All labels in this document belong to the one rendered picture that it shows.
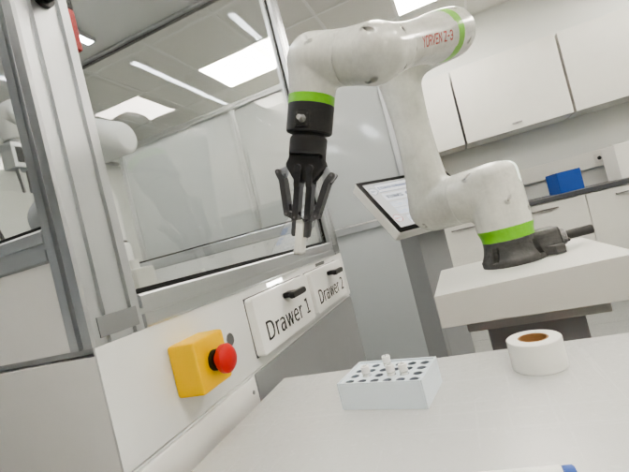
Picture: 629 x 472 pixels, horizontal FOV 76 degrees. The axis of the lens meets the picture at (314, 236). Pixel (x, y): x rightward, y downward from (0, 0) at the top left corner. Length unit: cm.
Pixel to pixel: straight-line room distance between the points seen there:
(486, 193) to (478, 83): 324
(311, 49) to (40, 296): 58
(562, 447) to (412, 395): 18
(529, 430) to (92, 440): 47
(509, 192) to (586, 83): 333
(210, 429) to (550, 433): 44
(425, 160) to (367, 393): 70
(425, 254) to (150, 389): 138
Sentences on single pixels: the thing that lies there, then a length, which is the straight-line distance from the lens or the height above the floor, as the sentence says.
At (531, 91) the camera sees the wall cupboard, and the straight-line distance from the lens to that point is 425.
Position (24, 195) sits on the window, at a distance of 61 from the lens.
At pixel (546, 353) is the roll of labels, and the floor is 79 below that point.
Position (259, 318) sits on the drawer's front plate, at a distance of 78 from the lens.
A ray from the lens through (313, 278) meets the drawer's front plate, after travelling 107.
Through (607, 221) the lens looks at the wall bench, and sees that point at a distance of 390.
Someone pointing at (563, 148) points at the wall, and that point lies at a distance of 458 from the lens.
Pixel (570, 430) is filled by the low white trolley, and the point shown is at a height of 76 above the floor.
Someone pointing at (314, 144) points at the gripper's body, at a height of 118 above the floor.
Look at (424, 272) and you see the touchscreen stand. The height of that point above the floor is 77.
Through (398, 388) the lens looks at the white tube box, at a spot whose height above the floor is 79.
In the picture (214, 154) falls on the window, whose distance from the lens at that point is 86.
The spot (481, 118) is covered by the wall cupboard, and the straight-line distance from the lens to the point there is 417.
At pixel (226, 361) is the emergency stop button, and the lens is 58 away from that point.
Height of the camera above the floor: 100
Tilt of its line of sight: 1 degrees up
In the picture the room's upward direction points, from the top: 14 degrees counter-clockwise
